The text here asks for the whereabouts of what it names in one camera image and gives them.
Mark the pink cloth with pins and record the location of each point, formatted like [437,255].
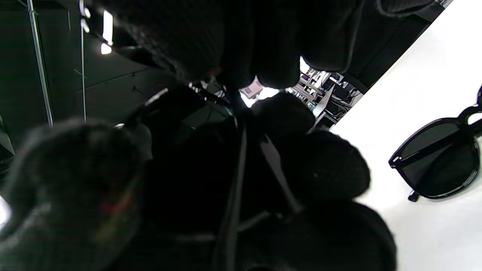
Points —
[251,89]

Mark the ceiling light bar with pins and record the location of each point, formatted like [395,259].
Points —
[107,26]

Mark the black sunglasses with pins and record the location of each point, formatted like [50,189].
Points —
[437,162]
[235,188]

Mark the ceiling pipe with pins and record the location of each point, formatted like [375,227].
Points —
[39,56]

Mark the person's right hand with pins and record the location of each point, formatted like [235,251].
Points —
[226,37]

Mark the person's left hand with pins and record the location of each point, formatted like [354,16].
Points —
[324,169]

